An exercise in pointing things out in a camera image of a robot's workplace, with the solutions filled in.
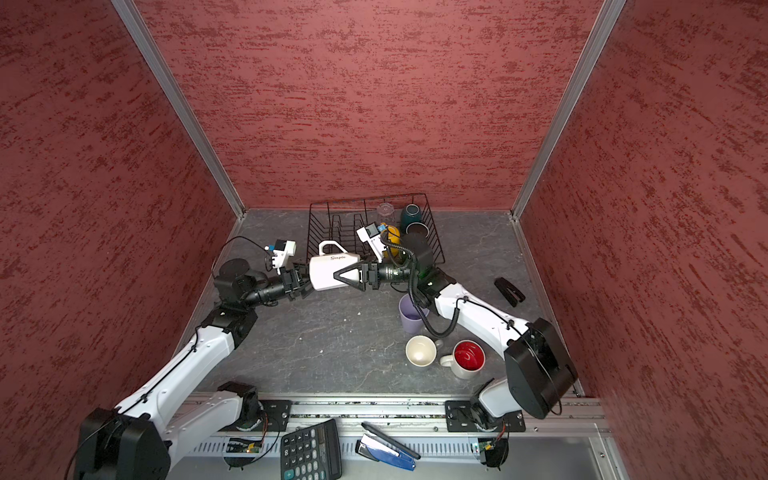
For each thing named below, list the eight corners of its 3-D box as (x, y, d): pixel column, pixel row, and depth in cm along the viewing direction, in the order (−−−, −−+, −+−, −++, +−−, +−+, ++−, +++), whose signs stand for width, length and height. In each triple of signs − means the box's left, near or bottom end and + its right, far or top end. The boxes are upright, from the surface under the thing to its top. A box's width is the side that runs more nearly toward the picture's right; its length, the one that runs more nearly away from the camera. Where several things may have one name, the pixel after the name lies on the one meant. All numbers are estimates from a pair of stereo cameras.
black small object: (513, 307, 97) (516, 304, 95) (491, 285, 102) (493, 281, 100) (523, 300, 98) (526, 297, 96) (501, 278, 104) (503, 274, 102)
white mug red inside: (441, 379, 82) (445, 371, 76) (438, 350, 87) (442, 340, 81) (481, 379, 82) (488, 371, 76) (476, 350, 87) (482, 340, 81)
